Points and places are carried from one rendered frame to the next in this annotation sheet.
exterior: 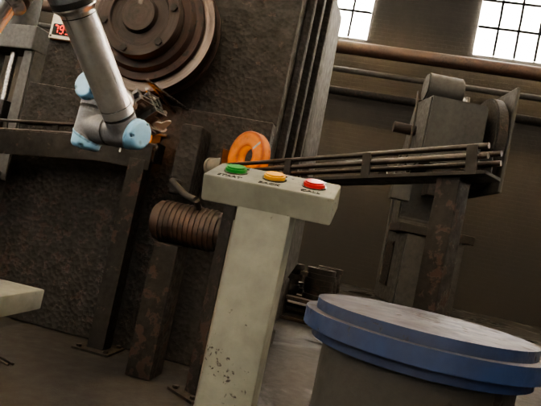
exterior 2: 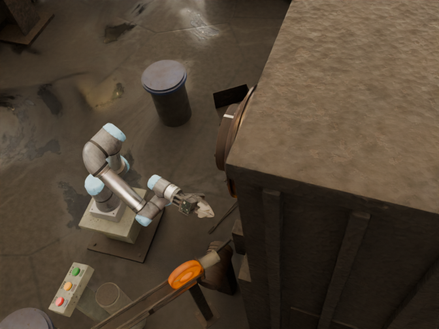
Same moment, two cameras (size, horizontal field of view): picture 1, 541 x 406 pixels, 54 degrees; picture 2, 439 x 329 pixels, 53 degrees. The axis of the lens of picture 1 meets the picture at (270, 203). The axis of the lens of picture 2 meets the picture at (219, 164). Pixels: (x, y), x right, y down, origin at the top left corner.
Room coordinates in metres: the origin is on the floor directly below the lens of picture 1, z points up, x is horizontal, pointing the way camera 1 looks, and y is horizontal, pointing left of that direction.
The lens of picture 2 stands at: (2.01, -0.50, 2.54)
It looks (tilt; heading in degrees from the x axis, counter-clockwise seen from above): 56 degrees down; 109
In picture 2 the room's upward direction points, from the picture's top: 12 degrees counter-clockwise
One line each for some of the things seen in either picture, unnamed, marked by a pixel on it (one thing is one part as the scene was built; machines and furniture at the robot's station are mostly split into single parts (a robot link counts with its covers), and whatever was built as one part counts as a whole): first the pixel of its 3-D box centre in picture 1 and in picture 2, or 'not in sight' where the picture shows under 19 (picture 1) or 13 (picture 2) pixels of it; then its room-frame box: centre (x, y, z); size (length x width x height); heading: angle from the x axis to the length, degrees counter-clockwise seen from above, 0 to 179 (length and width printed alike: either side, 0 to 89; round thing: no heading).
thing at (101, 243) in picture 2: not in sight; (121, 219); (0.92, 0.58, 0.13); 0.40 x 0.40 x 0.26; 83
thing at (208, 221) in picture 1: (174, 290); (219, 278); (1.63, 0.23, 0.27); 0.22 x 0.13 x 0.53; 79
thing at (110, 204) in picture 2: not in sight; (105, 197); (0.92, 0.58, 0.43); 0.15 x 0.15 x 0.10
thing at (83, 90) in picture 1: (99, 91); (160, 185); (1.35, 0.49, 0.77); 0.11 x 0.08 x 0.09; 154
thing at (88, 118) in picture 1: (94, 128); (162, 198); (1.34, 0.48, 0.67); 0.11 x 0.08 x 0.11; 62
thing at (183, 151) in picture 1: (190, 162); (246, 239); (1.79, 0.30, 0.68); 0.11 x 0.08 x 0.24; 169
